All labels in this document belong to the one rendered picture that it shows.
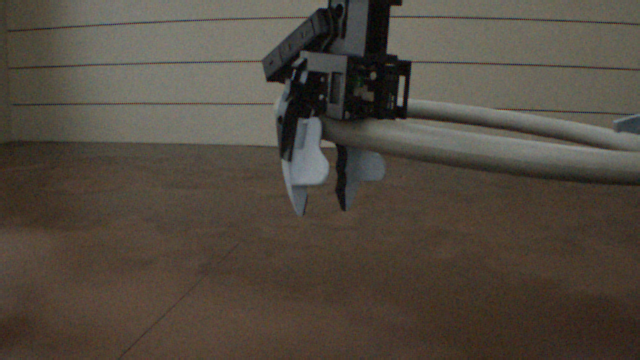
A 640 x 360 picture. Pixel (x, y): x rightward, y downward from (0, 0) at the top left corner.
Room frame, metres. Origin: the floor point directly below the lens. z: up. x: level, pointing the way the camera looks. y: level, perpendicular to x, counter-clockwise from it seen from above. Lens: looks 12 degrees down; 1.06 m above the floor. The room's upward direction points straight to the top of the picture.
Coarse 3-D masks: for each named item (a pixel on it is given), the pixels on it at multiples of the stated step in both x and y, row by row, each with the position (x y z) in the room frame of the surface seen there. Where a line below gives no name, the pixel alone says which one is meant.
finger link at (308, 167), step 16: (304, 128) 0.54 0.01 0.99; (320, 128) 0.53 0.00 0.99; (304, 144) 0.54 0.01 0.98; (304, 160) 0.53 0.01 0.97; (320, 160) 0.51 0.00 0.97; (288, 176) 0.54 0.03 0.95; (304, 176) 0.53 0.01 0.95; (320, 176) 0.51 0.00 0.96; (288, 192) 0.54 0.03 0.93; (304, 192) 0.55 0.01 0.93; (304, 208) 0.55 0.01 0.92
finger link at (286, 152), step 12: (288, 84) 0.54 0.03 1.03; (288, 96) 0.54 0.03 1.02; (300, 96) 0.54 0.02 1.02; (288, 108) 0.53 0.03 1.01; (300, 108) 0.54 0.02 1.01; (276, 120) 0.54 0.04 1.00; (288, 120) 0.54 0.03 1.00; (288, 132) 0.54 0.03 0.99; (288, 144) 0.54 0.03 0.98; (288, 156) 0.54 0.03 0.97
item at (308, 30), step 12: (324, 12) 0.55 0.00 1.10; (300, 24) 0.57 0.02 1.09; (312, 24) 0.55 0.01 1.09; (324, 24) 0.54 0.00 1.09; (288, 36) 0.58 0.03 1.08; (300, 36) 0.57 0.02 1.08; (312, 36) 0.55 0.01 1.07; (276, 48) 0.60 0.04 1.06; (288, 48) 0.58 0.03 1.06; (300, 48) 0.57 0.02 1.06; (264, 60) 0.61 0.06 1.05; (276, 60) 0.60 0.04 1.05; (288, 60) 0.58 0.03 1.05; (276, 72) 0.60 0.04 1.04; (288, 72) 0.60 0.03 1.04
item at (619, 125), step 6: (636, 114) 0.77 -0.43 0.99; (618, 120) 0.77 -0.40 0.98; (624, 120) 0.77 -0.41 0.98; (630, 120) 0.77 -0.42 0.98; (636, 120) 0.77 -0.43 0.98; (618, 126) 0.77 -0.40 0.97; (624, 126) 0.77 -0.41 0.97; (630, 126) 0.77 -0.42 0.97; (636, 126) 0.77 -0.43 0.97; (618, 132) 0.77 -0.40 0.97; (630, 132) 0.77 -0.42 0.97; (636, 132) 0.77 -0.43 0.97
